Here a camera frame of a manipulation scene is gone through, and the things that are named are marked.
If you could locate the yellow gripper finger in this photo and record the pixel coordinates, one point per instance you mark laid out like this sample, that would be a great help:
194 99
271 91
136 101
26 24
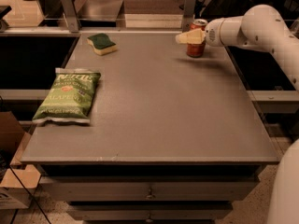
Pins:
195 36

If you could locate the lower cabinet drawer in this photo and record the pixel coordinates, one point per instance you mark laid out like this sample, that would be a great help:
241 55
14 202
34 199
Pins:
150 211

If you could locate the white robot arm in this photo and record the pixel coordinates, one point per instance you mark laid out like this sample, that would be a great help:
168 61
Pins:
261 28

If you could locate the red coke can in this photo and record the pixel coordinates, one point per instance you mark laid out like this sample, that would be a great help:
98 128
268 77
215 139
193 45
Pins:
196 50

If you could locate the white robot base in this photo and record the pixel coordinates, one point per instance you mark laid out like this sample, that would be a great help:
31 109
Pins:
284 204

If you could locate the left metal bracket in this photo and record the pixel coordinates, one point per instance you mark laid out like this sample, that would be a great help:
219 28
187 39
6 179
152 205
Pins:
70 15

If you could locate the green jalapeno chip bag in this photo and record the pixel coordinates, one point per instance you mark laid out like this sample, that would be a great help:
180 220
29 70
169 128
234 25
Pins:
70 97

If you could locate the green and yellow sponge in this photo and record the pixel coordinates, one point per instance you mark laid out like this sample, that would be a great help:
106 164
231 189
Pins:
101 44

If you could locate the upper cabinet drawer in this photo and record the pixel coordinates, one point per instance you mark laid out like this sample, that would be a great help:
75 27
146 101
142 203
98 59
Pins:
91 189

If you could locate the cabinet drawer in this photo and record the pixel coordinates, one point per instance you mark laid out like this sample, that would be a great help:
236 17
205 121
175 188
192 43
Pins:
150 211
91 189

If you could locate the cardboard box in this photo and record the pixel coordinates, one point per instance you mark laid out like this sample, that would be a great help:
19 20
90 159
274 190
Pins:
18 181

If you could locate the metal bracket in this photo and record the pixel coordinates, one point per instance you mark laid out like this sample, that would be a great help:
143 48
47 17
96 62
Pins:
70 15
187 17

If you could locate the right metal bracket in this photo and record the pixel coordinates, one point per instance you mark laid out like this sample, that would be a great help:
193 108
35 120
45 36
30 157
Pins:
187 17

